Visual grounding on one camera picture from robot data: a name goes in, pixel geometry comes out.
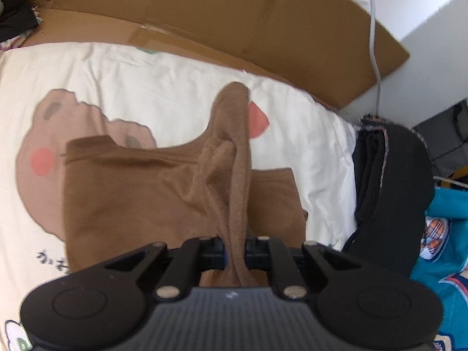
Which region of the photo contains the white cable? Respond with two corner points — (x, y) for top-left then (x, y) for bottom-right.
(360, 0), (383, 116)

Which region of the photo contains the folded black garment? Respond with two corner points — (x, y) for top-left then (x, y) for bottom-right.
(344, 115), (434, 276)

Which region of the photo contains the brown printed t-shirt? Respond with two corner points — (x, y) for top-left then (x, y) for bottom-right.
(62, 81), (308, 288)

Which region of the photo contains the cream bear print bed sheet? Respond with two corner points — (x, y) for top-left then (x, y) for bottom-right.
(0, 42), (359, 351)

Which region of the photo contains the black bag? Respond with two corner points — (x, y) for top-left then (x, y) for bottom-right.
(413, 102), (468, 171)

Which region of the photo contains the floral cloth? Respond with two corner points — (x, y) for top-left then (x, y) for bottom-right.
(0, 7), (41, 51)

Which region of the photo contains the teal printed garment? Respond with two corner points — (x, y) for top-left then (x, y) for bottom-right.
(409, 186), (468, 351)

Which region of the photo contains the brown cardboard sheet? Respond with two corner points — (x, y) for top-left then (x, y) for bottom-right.
(15, 0), (410, 110)

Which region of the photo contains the crumpled black garment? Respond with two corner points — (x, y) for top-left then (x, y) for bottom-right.
(0, 0), (39, 42)

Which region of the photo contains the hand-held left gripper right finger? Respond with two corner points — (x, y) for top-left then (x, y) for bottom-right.
(245, 236), (366, 300)

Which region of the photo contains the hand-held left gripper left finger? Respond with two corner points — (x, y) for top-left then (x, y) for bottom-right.
(104, 236), (229, 300)

